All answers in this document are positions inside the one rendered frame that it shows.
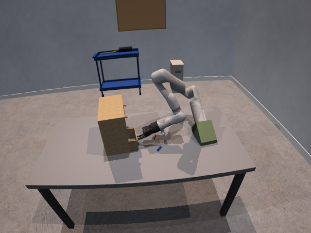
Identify wooden chest of drawers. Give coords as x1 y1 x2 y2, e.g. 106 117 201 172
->
98 94 130 156

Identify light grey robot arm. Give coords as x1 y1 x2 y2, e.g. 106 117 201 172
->
151 69 206 127

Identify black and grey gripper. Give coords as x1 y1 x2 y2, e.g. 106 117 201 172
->
137 119 167 140

